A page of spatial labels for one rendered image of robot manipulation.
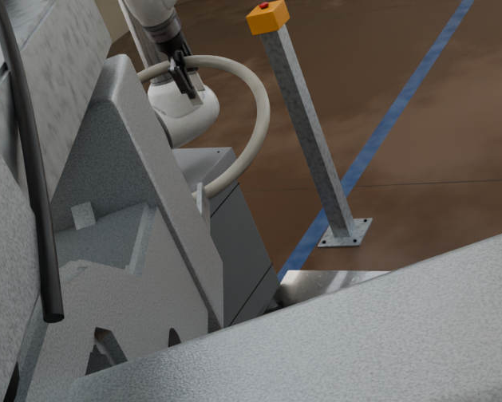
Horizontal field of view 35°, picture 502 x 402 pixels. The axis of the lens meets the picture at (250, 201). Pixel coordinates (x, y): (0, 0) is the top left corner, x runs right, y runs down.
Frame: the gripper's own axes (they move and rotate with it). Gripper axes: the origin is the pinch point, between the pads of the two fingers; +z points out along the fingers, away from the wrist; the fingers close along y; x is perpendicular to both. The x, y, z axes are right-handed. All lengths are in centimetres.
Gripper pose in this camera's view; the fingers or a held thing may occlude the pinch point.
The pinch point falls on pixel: (195, 88)
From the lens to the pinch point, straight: 213.4
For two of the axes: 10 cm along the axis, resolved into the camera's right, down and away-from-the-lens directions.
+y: -0.8, 8.1, -5.9
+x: 9.5, -1.2, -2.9
